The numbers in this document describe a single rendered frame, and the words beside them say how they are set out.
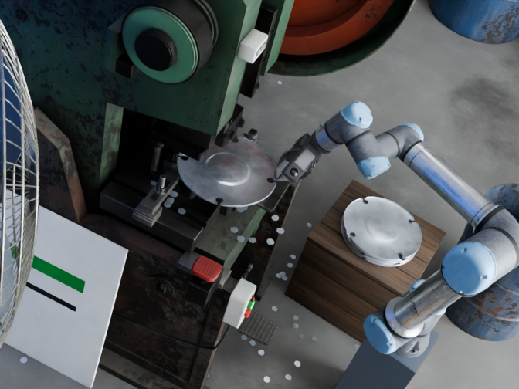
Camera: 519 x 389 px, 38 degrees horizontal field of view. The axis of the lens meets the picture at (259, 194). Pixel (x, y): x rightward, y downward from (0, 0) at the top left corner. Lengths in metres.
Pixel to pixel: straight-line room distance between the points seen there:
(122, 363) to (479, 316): 1.34
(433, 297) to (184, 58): 0.86
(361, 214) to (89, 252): 1.02
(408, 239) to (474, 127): 1.41
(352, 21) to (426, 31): 2.48
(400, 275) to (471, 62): 2.09
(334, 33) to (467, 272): 0.79
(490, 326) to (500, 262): 1.23
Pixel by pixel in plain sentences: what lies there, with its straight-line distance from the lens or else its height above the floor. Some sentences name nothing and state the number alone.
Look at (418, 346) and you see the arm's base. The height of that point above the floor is 0.49.
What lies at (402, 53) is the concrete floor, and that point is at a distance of 4.33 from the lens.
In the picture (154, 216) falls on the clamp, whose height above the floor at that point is 0.74.
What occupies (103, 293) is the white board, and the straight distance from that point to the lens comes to 2.30.
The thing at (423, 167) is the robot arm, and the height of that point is 1.04.
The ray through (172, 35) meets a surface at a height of 1.37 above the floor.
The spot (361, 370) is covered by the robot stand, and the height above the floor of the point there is 0.30.
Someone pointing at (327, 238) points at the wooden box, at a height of 0.35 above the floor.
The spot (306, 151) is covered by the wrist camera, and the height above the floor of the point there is 0.95.
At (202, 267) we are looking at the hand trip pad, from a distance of 1.94.
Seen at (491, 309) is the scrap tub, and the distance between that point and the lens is 2.97.
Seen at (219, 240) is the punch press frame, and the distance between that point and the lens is 2.16.
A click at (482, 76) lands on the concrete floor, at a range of 4.44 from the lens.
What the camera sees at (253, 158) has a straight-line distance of 2.21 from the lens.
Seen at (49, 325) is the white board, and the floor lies 0.18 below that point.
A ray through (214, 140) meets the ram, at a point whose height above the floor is 0.91.
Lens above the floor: 2.28
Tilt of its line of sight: 45 degrees down
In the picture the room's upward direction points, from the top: 18 degrees clockwise
